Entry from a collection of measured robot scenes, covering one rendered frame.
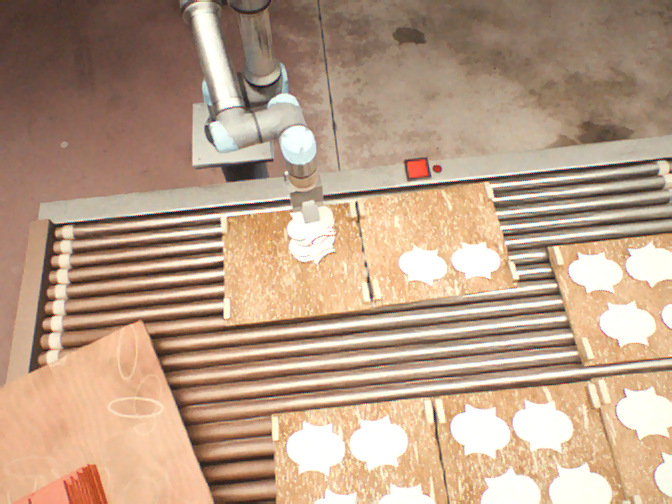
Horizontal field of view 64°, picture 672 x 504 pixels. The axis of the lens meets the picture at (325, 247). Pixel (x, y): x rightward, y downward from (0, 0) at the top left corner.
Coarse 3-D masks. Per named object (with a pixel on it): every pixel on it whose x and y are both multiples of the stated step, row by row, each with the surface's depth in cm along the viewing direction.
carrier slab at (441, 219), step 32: (416, 192) 167; (448, 192) 167; (480, 192) 166; (384, 224) 163; (416, 224) 162; (448, 224) 162; (480, 224) 161; (384, 256) 158; (448, 256) 157; (384, 288) 154; (416, 288) 153; (448, 288) 153; (480, 288) 153; (512, 288) 153
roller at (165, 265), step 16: (624, 208) 164; (640, 208) 164; (656, 208) 163; (512, 224) 163; (528, 224) 163; (544, 224) 163; (560, 224) 163; (576, 224) 163; (592, 224) 163; (192, 256) 163; (208, 256) 162; (64, 272) 161; (80, 272) 162; (96, 272) 162; (112, 272) 162; (128, 272) 162; (144, 272) 162; (160, 272) 163
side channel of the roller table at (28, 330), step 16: (32, 224) 166; (48, 224) 166; (32, 240) 163; (48, 240) 164; (32, 256) 161; (48, 256) 163; (32, 272) 159; (48, 272) 162; (32, 288) 157; (32, 304) 155; (16, 320) 153; (32, 320) 152; (16, 336) 151; (32, 336) 150; (16, 352) 149; (32, 352) 149; (16, 368) 147; (32, 368) 148
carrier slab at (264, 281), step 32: (256, 224) 164; (352, 224) 163; (224, 256) 160; (256, 256) 160; (288, 256) 159; (352, 256) 159; (256, 288) 155; (288, 288) 155; (320, 288) 155; (352, 288) 154; (256, 320) 151
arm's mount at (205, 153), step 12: (204, 108) 191; (252, 108) 190; (264, 108) 190; (204, 120) 189; (204, 132) 186; (204, 144) 184; (264, 144) 184; (204, 156) 182; (216, 156) 182; (228, 156) 182; (240, 156) 182; (252, 156) 182; (264, 156) 182
